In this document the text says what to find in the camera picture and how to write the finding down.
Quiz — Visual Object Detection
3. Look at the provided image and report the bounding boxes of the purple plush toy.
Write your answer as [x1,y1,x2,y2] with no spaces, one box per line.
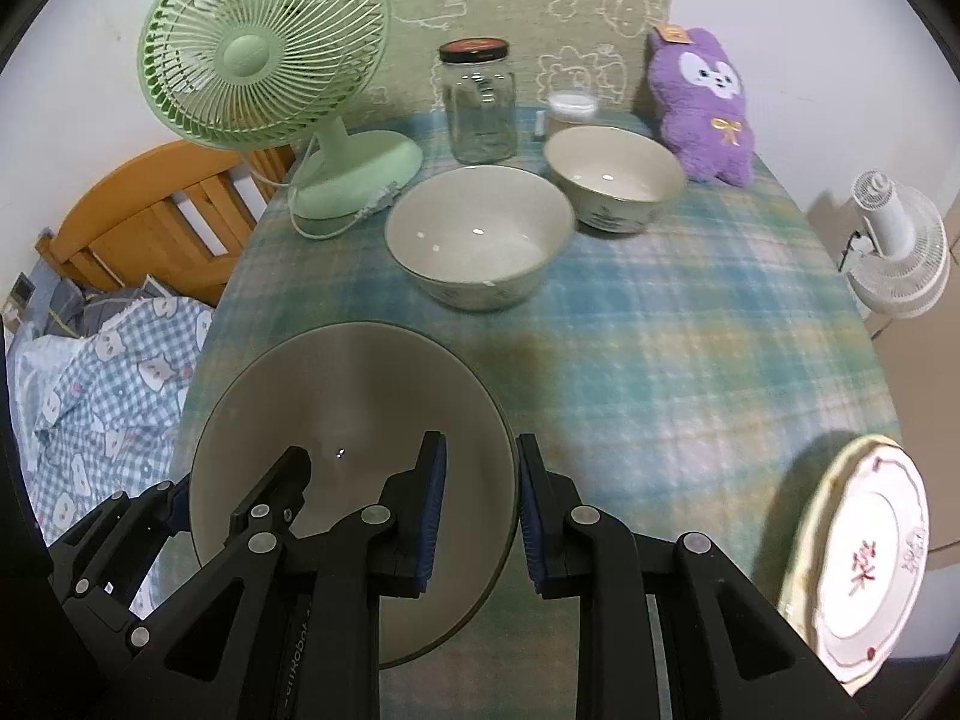
[646,24,757,188]

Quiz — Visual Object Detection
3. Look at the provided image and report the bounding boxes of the blue plaid tablecloth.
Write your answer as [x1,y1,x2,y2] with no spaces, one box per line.
[169,105,901,720]

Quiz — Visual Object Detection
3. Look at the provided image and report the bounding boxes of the white clip fan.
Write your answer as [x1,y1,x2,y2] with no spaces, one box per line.
[836,171,952,320]

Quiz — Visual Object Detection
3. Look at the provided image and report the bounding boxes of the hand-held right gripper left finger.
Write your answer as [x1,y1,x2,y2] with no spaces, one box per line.
[97,431,449,720]

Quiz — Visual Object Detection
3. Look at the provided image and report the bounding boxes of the blue checked blanket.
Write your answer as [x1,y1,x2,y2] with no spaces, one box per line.
[7,296,218,616]

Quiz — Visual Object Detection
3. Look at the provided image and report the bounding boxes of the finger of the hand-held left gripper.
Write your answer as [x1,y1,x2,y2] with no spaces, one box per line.
[225,446,312,541]
[46,484,192,661]

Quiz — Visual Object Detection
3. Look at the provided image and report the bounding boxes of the green desk fan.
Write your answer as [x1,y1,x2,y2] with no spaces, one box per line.
[137,0,425,220]

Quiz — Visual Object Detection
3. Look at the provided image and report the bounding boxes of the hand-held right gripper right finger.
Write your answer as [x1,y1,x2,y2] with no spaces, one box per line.
[516,433,871,720]

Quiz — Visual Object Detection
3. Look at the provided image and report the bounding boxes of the small clear round container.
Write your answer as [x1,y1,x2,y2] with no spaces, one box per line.
[547,91,599,140]

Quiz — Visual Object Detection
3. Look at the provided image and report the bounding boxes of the glass jar with dark lid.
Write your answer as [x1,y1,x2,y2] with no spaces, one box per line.
[439,37,520,164]

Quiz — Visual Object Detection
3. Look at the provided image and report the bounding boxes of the wooden bed headboard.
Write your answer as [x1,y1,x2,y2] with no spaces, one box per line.
[34,141,297,308]

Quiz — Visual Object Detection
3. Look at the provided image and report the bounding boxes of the green patterned wall panel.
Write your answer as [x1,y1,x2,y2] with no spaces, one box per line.
[360,0,680,119]

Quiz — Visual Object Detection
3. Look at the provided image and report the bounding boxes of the white fan cable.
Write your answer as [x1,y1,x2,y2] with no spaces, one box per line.
[289,141,398,241]

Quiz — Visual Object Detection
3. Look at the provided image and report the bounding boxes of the round yellow flower plate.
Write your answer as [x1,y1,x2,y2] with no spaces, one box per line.
[776,433,901,697]

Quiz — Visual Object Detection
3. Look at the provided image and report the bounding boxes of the grey ceramic bowl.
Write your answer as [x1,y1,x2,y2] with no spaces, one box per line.
[187,321,520,670]
[544,125,687,235]
[384,165,577,312]

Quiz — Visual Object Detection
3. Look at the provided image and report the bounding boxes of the grey cloth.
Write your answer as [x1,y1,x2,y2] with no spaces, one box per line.
[37,277,162,338]

